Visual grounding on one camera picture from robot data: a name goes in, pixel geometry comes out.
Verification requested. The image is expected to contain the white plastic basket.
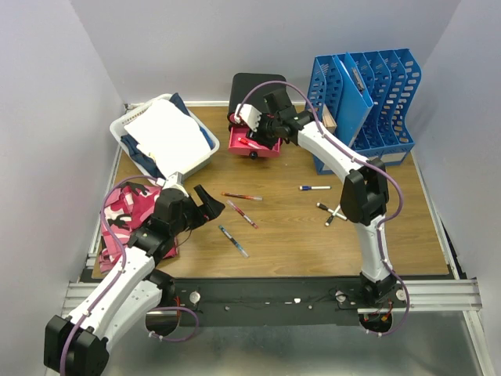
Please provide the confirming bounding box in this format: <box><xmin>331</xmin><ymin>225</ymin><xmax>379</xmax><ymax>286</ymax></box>
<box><xmin>109</xmin><ymin>92</ymin><xmax>221</xmax><ymax>177</ymax></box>

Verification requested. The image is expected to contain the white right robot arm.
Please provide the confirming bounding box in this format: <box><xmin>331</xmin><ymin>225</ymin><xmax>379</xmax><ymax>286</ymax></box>
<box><xmin>234</xmin><ymin>83</ymin><xmax>397</xmax><ymax>307</ymax></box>

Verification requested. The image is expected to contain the pink camouflage cloth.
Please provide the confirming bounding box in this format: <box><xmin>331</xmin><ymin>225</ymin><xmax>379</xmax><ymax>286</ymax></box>
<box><xmin>99</xmin><ymin>182</ymin><xmax>160</xmax><ymax>274</ymax></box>

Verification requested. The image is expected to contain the blue gel pen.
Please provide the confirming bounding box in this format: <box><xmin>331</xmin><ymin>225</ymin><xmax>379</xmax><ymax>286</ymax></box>
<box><xmin>218</xmin><ymin>225</ymin><xmax>249</xmax><ymax>259</ymax></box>

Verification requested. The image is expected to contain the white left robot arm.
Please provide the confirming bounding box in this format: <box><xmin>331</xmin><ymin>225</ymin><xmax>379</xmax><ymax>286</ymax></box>
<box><xmin>43</xmin><ymin>185</ymin><xmax>225</xmax><ymax>375</ymax></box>

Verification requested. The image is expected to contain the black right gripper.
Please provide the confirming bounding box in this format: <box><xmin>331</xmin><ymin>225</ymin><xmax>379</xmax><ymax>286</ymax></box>
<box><xmin>243</xmin><ymin>110</ymin><xmax>279</xmax><ymax>151</ymax></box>

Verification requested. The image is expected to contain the black capped whiteboard marker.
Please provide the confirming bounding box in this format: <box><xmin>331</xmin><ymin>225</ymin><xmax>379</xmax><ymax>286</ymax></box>
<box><xmin>316</xmin><ymin>202</ymin><xmax>348</xmax><ymax>221</ymax></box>

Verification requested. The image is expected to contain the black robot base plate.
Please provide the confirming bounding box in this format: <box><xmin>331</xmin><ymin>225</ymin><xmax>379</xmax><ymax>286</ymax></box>
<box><xmin>169</xmin><ymin>277</ymin><xmax>405</xmax><ymax>327</ymax></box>

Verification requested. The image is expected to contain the blue magazine file rack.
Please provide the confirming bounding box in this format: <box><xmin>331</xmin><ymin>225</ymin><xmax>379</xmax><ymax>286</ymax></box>
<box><xmin>308</xmin><ymin>49</ymin><xmax>421</xmax><ymax>166</ymax></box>

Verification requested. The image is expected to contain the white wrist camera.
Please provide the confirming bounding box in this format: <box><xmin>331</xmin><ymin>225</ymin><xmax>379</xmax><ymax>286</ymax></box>
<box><xmin>162</xmin><ymin>172</ymin><xmax>188</xmax><ymax>196</ymax></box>
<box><xmin>231</xmin><ymin>103</ymin><xmax>261</xmax><ymax>132</ymax></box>

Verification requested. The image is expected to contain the red capped whiteboard marker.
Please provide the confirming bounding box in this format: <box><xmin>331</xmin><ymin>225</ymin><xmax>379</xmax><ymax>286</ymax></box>
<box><xmin>238</xmin><ymin>137</ymin><xmax>258</xmax><ymax>148</ymax></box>

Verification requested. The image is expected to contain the pink drawer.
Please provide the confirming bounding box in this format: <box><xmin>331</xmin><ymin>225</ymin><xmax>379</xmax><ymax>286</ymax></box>
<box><xmin>228</xmin><ymin>126</ymin><xmax>281</xmax><ymax>160</ymax></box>

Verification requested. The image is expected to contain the navy blue cloth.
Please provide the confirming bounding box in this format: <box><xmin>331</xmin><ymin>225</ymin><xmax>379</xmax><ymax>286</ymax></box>
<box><xmin>120</xmin><ymin>92</ymin><xmax>217</xmax><ymax>177</ymax></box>

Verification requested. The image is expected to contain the blue file folder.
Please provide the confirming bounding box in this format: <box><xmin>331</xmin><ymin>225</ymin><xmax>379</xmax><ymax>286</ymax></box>
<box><xmin>333</xmin><ymin>52</ymin><xmax>373</xmax><ymax>147</ymax></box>

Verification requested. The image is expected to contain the pink gel pen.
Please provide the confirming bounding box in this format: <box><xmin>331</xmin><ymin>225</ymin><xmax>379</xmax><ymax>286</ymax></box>
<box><xmin>226</xmin><ymin>200</ymin><xmax>258</xmax><ymax>229</ymax></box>

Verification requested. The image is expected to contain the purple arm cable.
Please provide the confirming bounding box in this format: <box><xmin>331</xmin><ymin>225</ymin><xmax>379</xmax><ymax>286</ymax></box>
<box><xmin>236</xmin><ymin>81</ymin><xmax>412</xmax><ymax>338</ymax></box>
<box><xmin>60</xmin><ymin>175</ymin><xmax>200</xmax><ymax>376</ymax></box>

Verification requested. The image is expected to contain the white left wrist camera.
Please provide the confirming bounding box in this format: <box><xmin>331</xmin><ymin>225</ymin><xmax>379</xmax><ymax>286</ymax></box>
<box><xmin>162</xmin><ymin>172</ymin><xmax>188</xmax><ymax>196</ymax></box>

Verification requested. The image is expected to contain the black pink drawer cabinet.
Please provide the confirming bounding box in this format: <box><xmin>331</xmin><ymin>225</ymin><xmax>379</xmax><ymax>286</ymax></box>
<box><xmin>227</xmin><ymin>73</ymin><xmax>286</xmax><ymax>126</ymax></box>

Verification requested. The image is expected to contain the orange cover paperback book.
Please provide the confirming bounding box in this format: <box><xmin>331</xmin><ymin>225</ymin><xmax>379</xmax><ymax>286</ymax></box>
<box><xmin>322</xmin><ymin>106</ymin><xmax>337</xmax><ymax>133</ymax></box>

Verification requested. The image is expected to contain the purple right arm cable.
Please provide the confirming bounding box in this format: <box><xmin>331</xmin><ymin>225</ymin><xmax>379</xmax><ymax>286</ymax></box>
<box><xmin>236</xmin><ymin>81</ymin><xmax>412</xmax><ymax>338</ymax></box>

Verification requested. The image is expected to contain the orange red gel pen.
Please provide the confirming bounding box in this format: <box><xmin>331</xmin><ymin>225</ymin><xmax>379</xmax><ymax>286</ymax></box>
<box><xmin>221</xmin><ymin>192</ymin><xmax>263</xmax><ymax>201</ymax></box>

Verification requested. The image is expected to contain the blue capped whiteboard marker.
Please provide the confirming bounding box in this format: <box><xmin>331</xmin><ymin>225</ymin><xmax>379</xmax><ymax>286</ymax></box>
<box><xmin>299</xmin><ymin>185</ymin><xmax>332</xmax><ymax>191</ymax></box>

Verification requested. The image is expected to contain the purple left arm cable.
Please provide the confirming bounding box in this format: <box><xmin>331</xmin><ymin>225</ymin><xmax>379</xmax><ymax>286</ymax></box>
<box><xmin>60</xmin><ymin>175</ymin><xmax>200</xmax><ymax>376</ymax></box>

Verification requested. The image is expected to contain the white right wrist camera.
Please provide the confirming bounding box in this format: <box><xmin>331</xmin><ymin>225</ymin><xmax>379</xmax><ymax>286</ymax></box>
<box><xmin>231</xmin><ymin>103</ymin><xmax>261</xmax><ymax>132</ymax></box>

